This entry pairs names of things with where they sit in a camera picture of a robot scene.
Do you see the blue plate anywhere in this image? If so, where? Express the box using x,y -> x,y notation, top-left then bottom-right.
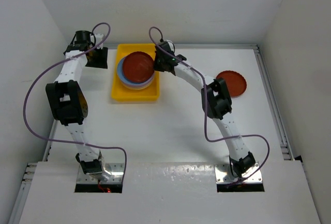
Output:
116,56 -> 156,85

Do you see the dark red plate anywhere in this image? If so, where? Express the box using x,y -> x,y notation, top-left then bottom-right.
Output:
122,51 -> 154,83

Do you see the purple plate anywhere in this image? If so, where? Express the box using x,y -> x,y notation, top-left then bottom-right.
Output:
122,78 -> 154,90

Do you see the orange-red plate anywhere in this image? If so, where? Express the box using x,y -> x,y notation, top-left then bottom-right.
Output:
216,70 -> 247,98

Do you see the pink plate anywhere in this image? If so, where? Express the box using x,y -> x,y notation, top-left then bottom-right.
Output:
121,75 -> 155,89

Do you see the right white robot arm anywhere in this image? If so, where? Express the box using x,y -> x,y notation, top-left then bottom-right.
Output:
154,39 -> 255,177

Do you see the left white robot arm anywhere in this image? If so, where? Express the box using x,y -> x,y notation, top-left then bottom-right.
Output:
46,31 -> 108,179

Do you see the yellow plastic bin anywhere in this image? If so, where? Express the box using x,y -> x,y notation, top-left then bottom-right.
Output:
111,43 -> 160,102

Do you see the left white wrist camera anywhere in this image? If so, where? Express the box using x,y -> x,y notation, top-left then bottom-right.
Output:
90,33 -> 104,47

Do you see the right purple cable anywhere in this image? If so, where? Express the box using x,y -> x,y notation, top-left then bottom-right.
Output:
148,26 -> 270,188

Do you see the purple cable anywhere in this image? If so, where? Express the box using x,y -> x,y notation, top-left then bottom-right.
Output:
23,22 -> 127,183
148,26 -> 270,188

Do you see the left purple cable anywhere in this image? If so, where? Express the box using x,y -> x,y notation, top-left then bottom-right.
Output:
23,22 -> 127,183

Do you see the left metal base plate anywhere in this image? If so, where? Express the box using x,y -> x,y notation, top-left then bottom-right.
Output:
76,163 -> 124,184

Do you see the metal base plate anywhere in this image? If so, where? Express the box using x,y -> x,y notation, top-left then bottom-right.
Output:
76,163 -> 124,184
214,163 -> 263,185

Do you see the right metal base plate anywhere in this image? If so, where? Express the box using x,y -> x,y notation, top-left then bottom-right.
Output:
214,163 -> 263,185

